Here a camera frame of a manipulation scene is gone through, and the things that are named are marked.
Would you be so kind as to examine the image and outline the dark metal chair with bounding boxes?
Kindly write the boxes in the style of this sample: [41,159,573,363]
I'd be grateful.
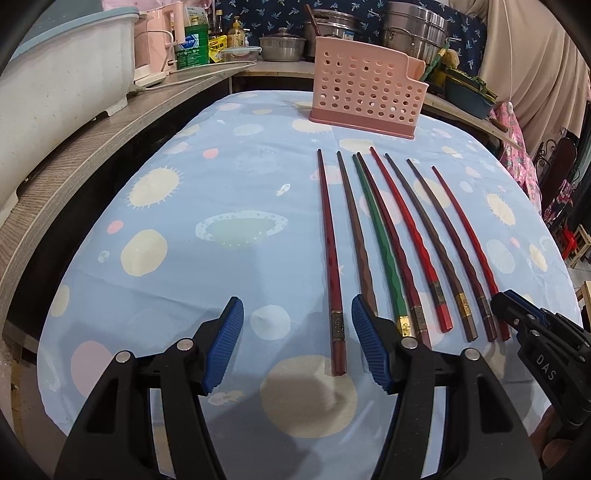
[537,133,579,219]

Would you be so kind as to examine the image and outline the person's right hand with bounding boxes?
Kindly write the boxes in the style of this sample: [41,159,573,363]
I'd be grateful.
[536,406,573,467]

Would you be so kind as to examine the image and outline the pink perforated utensil basket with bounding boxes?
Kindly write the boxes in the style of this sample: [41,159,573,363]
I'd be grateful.
[308,37,428,139]

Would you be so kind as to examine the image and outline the teal plastic basin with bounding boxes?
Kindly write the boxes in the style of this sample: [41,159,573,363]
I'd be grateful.
[442,68,498,120]

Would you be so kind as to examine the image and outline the pink kitchen appliance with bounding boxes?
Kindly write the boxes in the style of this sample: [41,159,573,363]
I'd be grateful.
[134,0,185,84]

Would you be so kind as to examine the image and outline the dark glass bottle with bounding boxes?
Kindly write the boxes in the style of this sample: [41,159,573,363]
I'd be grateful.
[213,9,228,49]

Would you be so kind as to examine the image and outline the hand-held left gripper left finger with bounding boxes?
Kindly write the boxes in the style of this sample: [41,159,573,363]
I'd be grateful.
[53,298,245,480]

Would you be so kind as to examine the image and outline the white plastic tub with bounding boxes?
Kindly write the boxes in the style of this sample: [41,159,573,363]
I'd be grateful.
[0,7,140,213]

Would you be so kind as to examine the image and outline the stacked steel pot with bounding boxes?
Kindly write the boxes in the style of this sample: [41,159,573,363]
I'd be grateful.
[302,8,362,47]

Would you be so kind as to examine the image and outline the large steel steamer pot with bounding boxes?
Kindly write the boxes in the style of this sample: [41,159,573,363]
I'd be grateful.
[381,1,450,68]

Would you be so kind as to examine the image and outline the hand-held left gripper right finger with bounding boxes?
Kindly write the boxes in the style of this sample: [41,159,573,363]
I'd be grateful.
[352,295,543,480]

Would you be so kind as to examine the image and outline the red wavy chopstick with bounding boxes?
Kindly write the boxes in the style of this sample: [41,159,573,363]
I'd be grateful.
[431,166,512,342]

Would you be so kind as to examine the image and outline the blue planet print tablecloth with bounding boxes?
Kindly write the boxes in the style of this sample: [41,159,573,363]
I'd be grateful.
[39,90,583,480]

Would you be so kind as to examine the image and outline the green label container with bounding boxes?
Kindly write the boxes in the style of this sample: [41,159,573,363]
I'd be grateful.
[175,23,212,70]

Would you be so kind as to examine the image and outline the green chopstick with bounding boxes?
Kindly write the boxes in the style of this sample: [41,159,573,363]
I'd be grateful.
[352,153,411,335]

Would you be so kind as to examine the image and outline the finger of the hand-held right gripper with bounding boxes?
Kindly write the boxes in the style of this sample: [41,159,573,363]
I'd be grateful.
[490,293,532,340]
[505,290,550,324]

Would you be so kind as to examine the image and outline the pink floral cloth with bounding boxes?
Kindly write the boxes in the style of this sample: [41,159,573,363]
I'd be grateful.
[489,102,542,214]

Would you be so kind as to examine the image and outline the maroon wavy chopstick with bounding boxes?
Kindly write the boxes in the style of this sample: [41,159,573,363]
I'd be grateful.
[357,152,432,349]

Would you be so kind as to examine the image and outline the brown chopstick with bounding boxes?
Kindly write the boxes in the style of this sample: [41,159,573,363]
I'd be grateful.
[405,159,498,343]
[336,151,378,320]
[385,154,478,343]

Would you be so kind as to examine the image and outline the beige curtain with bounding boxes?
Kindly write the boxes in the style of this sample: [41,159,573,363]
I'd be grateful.
[450,0,591,160]

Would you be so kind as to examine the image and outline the bright red chopstick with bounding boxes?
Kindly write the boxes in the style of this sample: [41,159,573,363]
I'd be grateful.
[369,147,453,334]

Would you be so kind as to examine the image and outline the dark red chopstick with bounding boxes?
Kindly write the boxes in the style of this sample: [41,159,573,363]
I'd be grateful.
[317,148,348,376]

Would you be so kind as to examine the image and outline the small steel pot with lid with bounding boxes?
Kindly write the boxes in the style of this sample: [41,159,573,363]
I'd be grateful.
[260,28,307,62]

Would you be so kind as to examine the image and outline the clear lidded food container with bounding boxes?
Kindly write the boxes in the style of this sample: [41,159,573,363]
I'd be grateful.
[222,46,262,64]

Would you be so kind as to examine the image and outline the blue patterned backdrop cloth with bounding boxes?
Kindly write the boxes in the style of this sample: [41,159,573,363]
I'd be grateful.
[215,0,486,84]

